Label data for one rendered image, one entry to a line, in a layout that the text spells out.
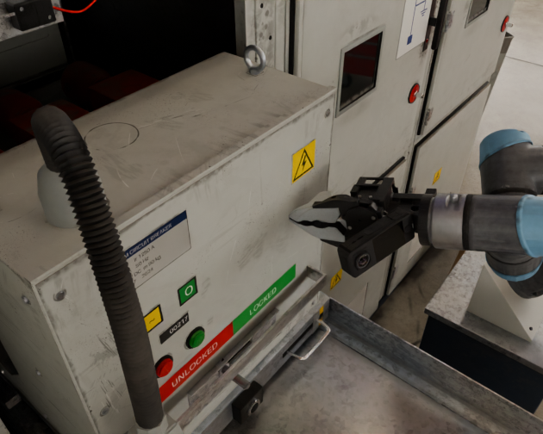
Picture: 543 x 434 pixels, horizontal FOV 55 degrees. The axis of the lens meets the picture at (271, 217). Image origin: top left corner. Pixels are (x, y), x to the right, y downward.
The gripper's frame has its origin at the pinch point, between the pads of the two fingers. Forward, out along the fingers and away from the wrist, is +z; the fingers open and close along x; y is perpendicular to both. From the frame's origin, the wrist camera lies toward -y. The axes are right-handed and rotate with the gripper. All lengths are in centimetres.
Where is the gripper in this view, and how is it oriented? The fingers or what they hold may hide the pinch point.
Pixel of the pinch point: (295, 220)
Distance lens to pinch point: 79.7
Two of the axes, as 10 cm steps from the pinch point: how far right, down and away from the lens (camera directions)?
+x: -2.4, -8.0, -5.4
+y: 4.1, -5.9, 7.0
